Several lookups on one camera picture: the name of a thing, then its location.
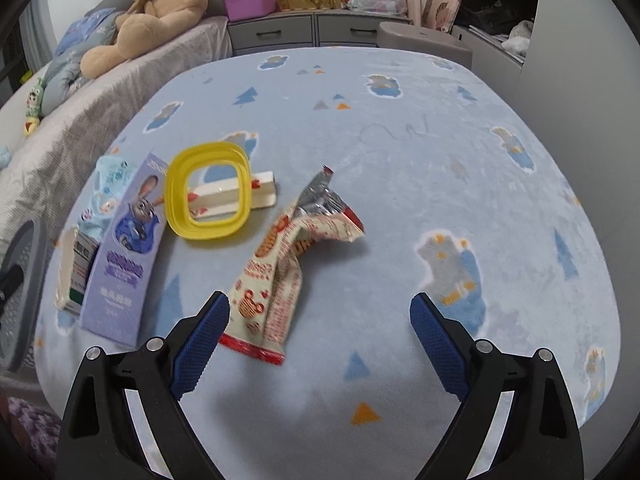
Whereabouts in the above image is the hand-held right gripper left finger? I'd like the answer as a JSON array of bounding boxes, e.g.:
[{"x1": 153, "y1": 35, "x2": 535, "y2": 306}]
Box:
[{"x1": 59, "y1": 290, "x2": 231, "y2": 480}]

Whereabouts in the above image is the purple rabbit print carton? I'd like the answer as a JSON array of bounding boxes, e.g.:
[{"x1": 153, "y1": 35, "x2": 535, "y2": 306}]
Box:
[{"x1": 80, "y1": 152, "x2": 168, "y2": 348}]

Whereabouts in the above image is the gold foil box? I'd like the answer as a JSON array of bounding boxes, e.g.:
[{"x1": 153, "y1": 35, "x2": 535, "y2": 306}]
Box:
[{"x1": 276, "y1": 0, "x2": 348, "y2": 12}]

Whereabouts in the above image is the grey bed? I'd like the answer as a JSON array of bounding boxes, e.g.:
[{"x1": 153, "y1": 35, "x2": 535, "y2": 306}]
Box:
[{"x1": 0, "y1": 15, "x2": 233, "y2": 281}]

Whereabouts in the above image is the grey mesh basket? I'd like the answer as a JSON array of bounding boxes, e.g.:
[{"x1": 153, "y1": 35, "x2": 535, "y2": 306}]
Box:
[{"x1": 0, "y1": 217, "x2": 49, "y2": 373}]

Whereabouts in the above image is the pink patterned box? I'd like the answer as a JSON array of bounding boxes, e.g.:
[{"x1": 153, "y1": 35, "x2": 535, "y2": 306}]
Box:
[{"x1": 422, "y1": 0, "x2": 466, "y2": 33}]

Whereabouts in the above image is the yellow plastic lid ring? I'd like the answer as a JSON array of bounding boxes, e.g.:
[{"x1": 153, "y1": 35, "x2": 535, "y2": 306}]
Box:
[{"x1": 165, "y1": 142, "x2": 254, "y2": 242}]

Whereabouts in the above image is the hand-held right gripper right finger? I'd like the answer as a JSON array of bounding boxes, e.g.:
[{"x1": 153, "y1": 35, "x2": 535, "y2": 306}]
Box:
[{"x1": 409, "y1": 292, "x2": 585, "y2": 480}]

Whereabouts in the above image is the purple plastic basin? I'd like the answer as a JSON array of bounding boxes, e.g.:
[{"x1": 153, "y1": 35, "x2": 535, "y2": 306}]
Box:
[{"x1": 220, "y1": 0, "x2": 283, "y2": 23}]

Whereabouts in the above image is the blue printed quilt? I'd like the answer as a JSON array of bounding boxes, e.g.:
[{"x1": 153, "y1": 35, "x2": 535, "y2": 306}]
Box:
[{"x1": 40, "y1": 8, "x2": 121, "y2": 116}]

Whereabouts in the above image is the small white green box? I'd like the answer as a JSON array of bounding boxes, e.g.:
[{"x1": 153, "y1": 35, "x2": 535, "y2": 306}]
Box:
[{"x1": 54, "y1": 227, "x2": 101, "y2": 317}]

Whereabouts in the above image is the light blue printed blanket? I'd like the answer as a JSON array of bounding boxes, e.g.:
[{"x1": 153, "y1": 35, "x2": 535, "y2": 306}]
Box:
[{"x1": 32, "y1": 46, "x2": 621, "y2": 480}]

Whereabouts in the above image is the white cloth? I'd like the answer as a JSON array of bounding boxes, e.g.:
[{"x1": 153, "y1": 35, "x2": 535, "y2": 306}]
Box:
[{"x1": 502, "y1": 20, "x2": 531, "y2": 56}]

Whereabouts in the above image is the beige teddy bear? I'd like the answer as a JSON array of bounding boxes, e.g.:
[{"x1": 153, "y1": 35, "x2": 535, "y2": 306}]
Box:
[{"x1": 80, "y1": 0, "x2": 212, "y2": 80}]

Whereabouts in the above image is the grey stool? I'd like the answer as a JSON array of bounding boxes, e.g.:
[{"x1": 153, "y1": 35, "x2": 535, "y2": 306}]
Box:
[{"x1": 377, "y1": 21, "x2": 473, "y2": 68}]

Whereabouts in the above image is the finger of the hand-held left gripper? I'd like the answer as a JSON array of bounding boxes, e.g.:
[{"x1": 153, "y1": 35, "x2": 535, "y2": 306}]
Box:
[{"x1": 0, "y1": 265, "x2": 25, "y2": 306}]

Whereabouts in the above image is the white box with red arrows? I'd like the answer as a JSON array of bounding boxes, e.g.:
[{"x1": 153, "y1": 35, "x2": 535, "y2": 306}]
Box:
[{"x1": 186, "y1": 170, "x2": 278, "y2": 219}]

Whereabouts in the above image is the cream red printed snack wrapper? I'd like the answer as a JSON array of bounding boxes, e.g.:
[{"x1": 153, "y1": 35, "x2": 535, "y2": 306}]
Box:
[{"x1": 219, "y1": 165, "x2": 366, "y2": 365}]

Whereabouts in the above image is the small green doll toy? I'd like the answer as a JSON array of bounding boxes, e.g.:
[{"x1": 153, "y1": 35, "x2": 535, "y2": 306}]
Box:
[{"x1": 21, "y1": 77, "x2": 47, "y2": 138}]

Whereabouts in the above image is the grey drawer cabinet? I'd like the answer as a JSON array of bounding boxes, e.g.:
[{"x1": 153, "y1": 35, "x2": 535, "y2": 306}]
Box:
[{"x1": 227, "y1": 10, "x2": 413, "y2": 53}]

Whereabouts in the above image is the purple fluffy rug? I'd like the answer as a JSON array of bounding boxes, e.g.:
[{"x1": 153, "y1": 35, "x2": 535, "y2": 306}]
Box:
[{"x1": 0, "y1": 395, "x2": 63, "y2": 480}]

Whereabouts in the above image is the light blue printed packet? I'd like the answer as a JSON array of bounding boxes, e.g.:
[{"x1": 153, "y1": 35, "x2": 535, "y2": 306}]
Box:
[{"x1": 80, "y1": 156, "x2": 138, "y2": 236}]

